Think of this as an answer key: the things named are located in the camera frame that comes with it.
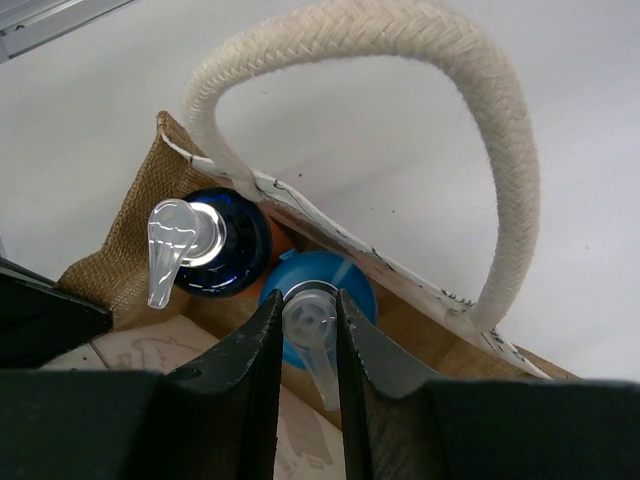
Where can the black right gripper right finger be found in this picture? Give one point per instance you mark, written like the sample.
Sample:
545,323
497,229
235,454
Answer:
403,420

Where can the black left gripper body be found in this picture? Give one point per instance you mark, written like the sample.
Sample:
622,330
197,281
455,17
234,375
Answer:
40,322

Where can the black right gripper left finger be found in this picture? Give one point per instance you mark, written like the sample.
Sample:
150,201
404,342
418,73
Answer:
213,418

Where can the light blue pump bottle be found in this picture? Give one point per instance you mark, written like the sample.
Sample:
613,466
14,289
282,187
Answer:
310,282

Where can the dark blue pump bottle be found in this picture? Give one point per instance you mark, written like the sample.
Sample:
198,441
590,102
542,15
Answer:
211,243

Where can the aluminium table edge rail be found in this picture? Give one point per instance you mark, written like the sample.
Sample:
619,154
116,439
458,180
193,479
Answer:
28,24

